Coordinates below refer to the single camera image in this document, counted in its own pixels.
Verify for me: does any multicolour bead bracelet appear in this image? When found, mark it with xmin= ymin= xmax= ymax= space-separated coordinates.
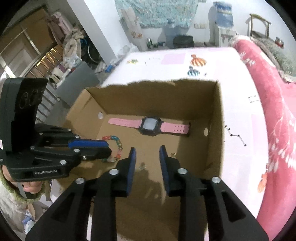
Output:
xmin=101 ymin=135 xmax=124 ymax=163

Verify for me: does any pink strap smart watch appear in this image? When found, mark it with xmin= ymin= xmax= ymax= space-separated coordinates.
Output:
xmin=108 ymin=116 xmax=191 ymax=137

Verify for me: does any person's left hand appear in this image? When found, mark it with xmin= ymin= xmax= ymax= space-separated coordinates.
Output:
xmin=1 ymin=166 xmax=43 ymax=194

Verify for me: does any brown cardboard box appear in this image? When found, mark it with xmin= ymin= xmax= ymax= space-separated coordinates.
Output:
xmin=64 ymin=79 xmax=223 ymax=240

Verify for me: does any grey storage box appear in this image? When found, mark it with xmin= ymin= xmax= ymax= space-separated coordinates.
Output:
xmin=56 ymin=62 xmax=100 ymax=106

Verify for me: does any pile of clothes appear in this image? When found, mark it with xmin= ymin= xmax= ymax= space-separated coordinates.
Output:
xmin=45 ymin=11 xmax=85 ymax=69

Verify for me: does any black waste bin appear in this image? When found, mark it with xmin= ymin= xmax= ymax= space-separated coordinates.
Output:
xmin=173 ymin=35 xmax=195 ymax=49

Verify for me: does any pink floral blanket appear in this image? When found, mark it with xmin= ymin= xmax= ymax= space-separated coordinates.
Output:
xmin=231 ymin=36 xmax=295 ymax=240

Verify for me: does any grey green pillow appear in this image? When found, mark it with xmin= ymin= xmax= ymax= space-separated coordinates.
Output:
xmin=250 ymin=37 xmax=295 ymax=78

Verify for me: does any blue water dispenser bottle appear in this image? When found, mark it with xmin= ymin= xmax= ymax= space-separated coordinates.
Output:
xmin=213 ymin=1 xmax=234 ymax=28

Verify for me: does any wooden chair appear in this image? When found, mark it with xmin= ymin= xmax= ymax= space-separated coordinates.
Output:
xmin=249 ymin=14 xmax=271 ymax=39

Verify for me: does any teal floral wall cloth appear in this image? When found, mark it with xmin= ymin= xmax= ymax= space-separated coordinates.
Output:
xmin=115 ymin=0 xmax=200 ymax=28

